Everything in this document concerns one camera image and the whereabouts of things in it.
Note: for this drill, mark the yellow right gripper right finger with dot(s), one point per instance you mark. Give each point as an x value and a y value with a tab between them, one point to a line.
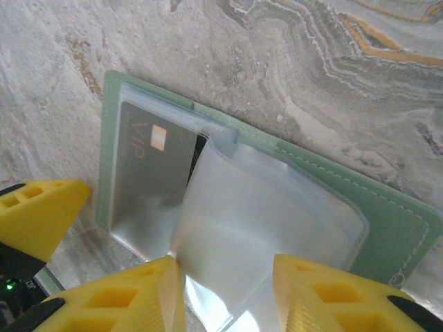
346	301

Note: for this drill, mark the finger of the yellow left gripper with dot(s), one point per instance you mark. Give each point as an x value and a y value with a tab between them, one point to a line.
41	221

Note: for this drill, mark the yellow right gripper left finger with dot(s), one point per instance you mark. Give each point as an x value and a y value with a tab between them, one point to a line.
121	304

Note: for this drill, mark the green card holder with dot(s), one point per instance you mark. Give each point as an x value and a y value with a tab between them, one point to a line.
380	224

